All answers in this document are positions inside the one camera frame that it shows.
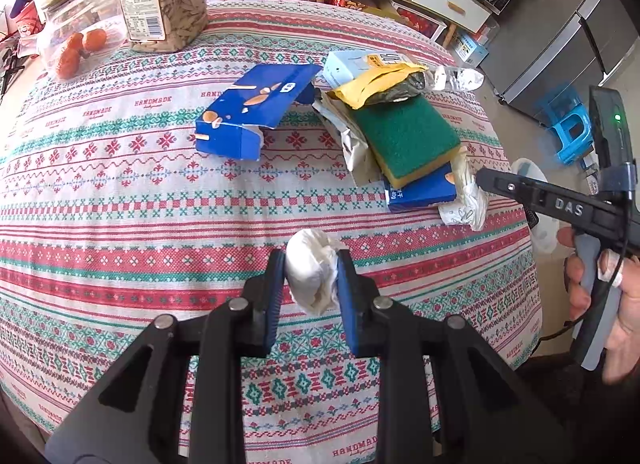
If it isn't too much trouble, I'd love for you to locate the blue almond snack box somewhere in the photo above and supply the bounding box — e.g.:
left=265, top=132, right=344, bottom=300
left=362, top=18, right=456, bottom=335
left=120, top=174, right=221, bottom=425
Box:
left=195, top=64, right=321, bottom=161

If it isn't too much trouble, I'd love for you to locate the blue white cardboard box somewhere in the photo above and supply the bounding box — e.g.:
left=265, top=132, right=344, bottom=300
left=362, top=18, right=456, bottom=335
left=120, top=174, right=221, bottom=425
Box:
left=452, top=30, right=488, bottom=67

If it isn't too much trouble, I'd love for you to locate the grey refrigerator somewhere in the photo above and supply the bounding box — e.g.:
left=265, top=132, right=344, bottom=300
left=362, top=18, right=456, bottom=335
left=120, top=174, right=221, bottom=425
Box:
left=480, top=0, right=638, bottom=127

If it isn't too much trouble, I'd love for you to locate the blue plastic stool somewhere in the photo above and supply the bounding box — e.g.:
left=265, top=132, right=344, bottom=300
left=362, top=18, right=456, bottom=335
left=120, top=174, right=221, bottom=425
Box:
left=537, top=83, right=592, bottom=165

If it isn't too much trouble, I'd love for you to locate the yellow crumpled wrapper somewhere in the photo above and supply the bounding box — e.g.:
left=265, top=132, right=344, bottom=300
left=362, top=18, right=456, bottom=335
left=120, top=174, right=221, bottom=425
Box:
left=331, top=60, right=427, bottom=109

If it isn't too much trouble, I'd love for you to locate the beige printed snack wrapper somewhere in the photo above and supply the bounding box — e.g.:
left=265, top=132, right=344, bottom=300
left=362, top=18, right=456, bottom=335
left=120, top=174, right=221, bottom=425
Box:
left=312, top=89, right=382, bottom=187

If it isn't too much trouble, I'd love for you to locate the small blue box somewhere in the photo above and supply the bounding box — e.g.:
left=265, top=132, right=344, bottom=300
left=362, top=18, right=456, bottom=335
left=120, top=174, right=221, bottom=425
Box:
left=384, top=163, right=457, bottom=213

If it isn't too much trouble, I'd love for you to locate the person's right hand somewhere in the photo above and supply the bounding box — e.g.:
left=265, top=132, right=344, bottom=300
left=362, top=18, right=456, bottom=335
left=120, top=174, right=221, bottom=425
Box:
left=556, top=226, right=640, bottom=386

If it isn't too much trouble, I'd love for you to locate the green yellow sponge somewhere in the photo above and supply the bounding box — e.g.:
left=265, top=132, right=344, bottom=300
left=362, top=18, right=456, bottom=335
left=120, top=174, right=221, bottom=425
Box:
left=352, top=96, right=461, bottom=190

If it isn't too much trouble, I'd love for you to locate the clear plastic wrapper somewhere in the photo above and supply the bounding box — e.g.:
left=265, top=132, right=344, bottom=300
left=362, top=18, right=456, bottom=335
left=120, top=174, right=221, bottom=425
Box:
left=438, top=146, right=488, bottom=232

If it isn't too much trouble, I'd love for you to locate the white trash bin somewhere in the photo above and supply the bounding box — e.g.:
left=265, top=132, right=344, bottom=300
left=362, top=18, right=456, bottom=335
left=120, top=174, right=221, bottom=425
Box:
left=511, top=157, right=560, bottom=255

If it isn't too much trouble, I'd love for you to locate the white tissue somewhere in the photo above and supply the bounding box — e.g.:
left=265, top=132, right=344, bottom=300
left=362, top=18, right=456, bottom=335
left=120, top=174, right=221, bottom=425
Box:
left=285, top=229, right=347, bottom=317

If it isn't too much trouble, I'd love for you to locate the light blue carton box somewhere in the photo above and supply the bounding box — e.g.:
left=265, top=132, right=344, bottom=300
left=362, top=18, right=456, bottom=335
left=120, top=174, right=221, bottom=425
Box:
left=322, top=50, right=410, bottom=89

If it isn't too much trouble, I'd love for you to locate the glass jar with oranges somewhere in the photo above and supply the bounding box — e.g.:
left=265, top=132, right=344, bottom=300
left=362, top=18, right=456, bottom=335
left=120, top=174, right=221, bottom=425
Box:
left=37, top=0, right=127, bottom=81

